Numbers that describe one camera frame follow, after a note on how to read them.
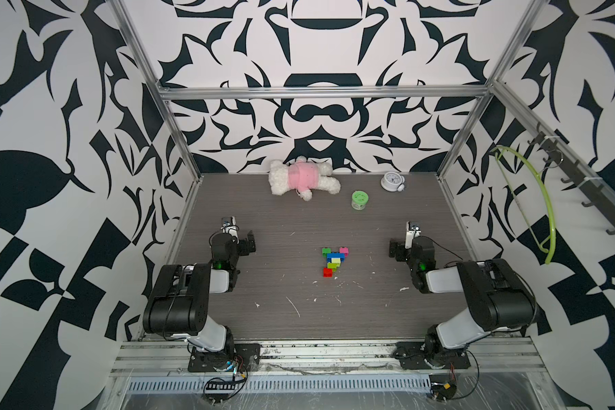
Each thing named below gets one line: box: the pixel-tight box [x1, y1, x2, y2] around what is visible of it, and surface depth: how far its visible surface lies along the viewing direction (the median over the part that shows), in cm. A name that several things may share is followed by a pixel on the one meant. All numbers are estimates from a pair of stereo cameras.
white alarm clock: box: [380, 170, 406, 193], surface depth 117 cm
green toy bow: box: [490, 145, 557, 265], surface depth 71 cm
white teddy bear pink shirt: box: [268, 155, 342, 202], surface depth 110 cm
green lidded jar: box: [351, 189, 369, 211], surface depth 108 cm
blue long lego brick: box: [326, 251, 346, 263], surface depth 94 cm
